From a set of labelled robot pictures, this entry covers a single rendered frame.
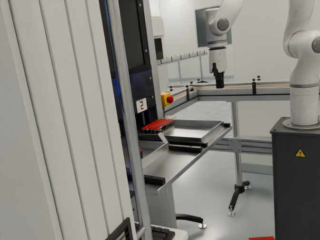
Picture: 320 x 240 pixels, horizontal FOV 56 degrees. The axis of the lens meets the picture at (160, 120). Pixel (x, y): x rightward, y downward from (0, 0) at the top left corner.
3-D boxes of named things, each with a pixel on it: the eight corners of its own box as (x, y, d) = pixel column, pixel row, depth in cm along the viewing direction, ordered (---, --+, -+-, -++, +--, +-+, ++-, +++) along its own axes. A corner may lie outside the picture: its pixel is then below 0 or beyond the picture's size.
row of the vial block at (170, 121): (153, 138, 142) (151, 128, 141) (171, 127, 157) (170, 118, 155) (156, 138, 141) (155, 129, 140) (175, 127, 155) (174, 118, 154)
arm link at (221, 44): (211, 41, 136) (212, 48, 136) (204, 42, 129) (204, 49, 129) (229, 39, 131) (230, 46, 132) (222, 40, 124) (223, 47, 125)
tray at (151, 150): (63, 166, 121) (61, 158, 120) (106, 144, 142) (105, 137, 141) (131, 177, 103) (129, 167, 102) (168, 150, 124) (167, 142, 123)
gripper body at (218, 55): (213, 45, 136) (215, 71, 139) (204, 47, 128) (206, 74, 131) (229, 44, 132) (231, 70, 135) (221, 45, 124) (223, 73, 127)
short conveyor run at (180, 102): (151, 127, 176) (148, 101, 173) (130, 126, 185) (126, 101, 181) (199, 101, 232) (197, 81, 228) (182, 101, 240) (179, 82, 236)
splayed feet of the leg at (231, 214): (225, 215, 227) (223, 199, 224) (244, 186, 268) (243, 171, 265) (235, 217, 223) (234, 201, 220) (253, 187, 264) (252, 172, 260)
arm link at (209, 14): (229, 39, 125) (224, 39, 134) (227, 5, 122) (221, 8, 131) (209, 41, 125) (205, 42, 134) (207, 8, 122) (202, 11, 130)
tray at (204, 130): (135, 140, 143) (135, 133, 142) (164, 125, 164) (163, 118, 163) (201, 145, 124) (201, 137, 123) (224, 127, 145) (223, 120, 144)
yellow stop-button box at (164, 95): (155, 107, 174) (153, 95, 172) (161, 104, 180) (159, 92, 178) (165, 107, 170) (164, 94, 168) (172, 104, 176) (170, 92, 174)
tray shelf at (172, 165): (54, 175, 117) (53, 171, 117) (151, 125, 174) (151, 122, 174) (158, 195, 92) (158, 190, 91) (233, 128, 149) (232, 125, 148)
